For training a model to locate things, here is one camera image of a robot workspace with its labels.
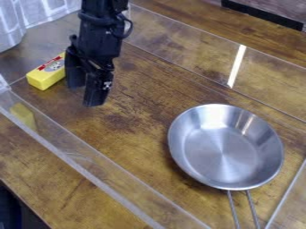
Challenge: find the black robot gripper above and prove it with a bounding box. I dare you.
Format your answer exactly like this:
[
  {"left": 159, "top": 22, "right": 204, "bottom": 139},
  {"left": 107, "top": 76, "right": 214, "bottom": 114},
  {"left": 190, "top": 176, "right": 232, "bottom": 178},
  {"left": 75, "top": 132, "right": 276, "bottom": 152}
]
[{"left": 64, "top": 0, "right": 132, "bottom": 107}]

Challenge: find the yellow butter block toy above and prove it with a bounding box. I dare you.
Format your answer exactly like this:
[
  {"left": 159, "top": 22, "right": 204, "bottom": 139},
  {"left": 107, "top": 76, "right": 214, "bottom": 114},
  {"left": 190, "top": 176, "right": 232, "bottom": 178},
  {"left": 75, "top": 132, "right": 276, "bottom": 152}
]
[{"left": 27, "top": 53, "right": 64, "bottom": 90}]

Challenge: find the silver metal pan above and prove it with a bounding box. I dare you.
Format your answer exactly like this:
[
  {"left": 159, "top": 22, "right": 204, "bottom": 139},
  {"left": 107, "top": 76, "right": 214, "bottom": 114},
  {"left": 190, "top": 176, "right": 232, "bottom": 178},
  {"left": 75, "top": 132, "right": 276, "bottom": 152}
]
[{"left": 166, "top": 103, "right": 286, "bottom": 229}]

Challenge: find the white patterned curtain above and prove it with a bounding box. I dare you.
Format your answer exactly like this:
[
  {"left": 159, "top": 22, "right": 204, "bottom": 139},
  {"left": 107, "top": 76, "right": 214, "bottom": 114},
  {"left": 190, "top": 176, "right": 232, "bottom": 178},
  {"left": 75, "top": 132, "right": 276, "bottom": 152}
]
[{"left": 0, "top": 0, "right": 81, "bottom": 53}]

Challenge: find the clear acrylic enclosure wall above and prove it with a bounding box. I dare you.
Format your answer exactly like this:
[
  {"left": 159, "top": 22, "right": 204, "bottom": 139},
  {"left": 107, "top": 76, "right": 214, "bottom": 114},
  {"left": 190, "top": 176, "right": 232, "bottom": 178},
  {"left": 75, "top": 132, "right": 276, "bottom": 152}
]
[{"left": 0, "top": 0, "right": 306, "bottom": 229}]

